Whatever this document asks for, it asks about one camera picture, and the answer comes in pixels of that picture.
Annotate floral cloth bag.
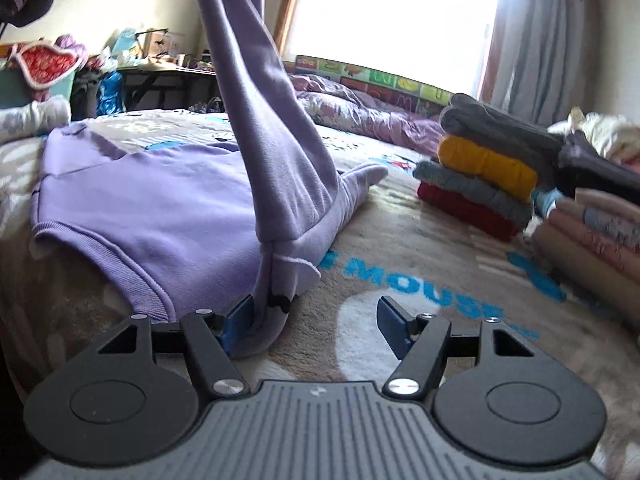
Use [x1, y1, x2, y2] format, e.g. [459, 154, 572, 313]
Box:
[189, 96, 227, 114]

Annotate purple floral quilt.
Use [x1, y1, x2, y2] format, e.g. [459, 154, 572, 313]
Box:
[287, 72, 452, 159]

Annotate cardboard box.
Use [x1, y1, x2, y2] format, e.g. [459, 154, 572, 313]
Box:
[146, 30, 187, 59]

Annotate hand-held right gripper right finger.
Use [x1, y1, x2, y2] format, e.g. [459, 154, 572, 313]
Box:
[377, 295, 539, 403]

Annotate purple sweatshirt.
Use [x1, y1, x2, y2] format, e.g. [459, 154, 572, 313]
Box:
[31, 0, 390, 361]

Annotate black folded garment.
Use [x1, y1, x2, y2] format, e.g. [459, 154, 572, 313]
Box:
[556, 130, 640, 202]

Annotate white fleece cloth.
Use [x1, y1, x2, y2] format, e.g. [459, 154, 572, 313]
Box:
[0, 95, 72, 144]

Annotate dark grey folded garment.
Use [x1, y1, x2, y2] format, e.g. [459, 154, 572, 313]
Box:
[439, 92, 567, 162]

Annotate cream crumpled cloth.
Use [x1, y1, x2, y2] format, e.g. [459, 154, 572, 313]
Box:
[547, 109, 640, 167]

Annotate yellow folded sweater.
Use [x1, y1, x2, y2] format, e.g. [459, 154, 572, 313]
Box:
[437, 135, 539, 204]

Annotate beige folded cloth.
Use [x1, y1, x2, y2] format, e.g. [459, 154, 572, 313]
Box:
[529, 220, 640, 327]

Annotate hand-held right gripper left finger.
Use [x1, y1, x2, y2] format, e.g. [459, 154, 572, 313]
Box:
[97, 293, 254, 402]

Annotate colourful foam wall panel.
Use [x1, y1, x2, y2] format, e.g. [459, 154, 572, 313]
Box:
[282, 55, 457, 112]

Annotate light blue small cloth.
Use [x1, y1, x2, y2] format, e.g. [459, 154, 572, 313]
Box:
[531, 187, 562, 217]

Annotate purple crumpled cloth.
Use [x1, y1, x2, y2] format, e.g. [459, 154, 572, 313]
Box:
[54, 34, 89, 59]

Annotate pink folded cloth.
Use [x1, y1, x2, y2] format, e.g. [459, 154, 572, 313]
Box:
[547, 187, 640, 272]

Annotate grey curtain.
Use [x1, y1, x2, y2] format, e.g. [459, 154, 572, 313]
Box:
[487, 0, 609, 129]

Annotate window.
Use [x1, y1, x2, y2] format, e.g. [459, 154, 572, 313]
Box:
[272, 0, 502, 97]

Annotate black desk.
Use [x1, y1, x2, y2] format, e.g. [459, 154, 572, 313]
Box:
[117, 57, 222, 112]

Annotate light blue plastic bag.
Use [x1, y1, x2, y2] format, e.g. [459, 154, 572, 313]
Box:
[111, 27, 139, 67]

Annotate red patterned padded cloth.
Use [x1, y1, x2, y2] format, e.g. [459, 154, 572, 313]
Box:
[10, 42, 87, 89]

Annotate green storage box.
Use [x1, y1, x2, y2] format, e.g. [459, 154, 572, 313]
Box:
[0, 67, 77, 109]

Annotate printed cartoon blanket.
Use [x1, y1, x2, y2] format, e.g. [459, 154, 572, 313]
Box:
[0, 107, 640, 463]

